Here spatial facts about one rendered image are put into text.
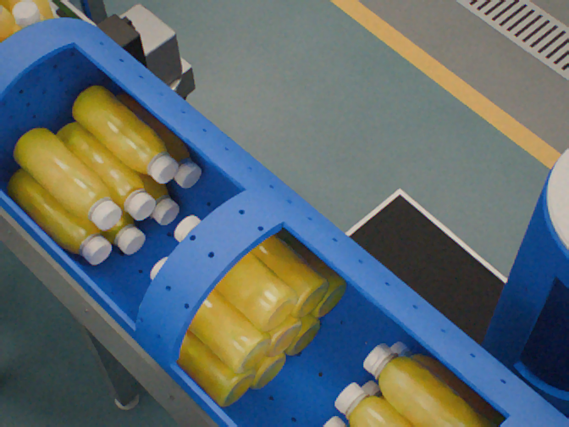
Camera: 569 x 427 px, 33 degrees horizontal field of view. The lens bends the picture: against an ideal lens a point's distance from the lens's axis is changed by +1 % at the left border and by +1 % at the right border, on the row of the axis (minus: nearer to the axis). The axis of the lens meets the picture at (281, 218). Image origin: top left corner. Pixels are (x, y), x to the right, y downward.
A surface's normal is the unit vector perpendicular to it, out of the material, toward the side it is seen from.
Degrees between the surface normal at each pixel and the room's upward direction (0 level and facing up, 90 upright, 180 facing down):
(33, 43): 5
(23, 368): 0
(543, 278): 90
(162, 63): 90
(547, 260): 90
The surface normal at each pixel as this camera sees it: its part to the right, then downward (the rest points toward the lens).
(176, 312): -0.53, 0.07
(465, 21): -0.03, -0.51
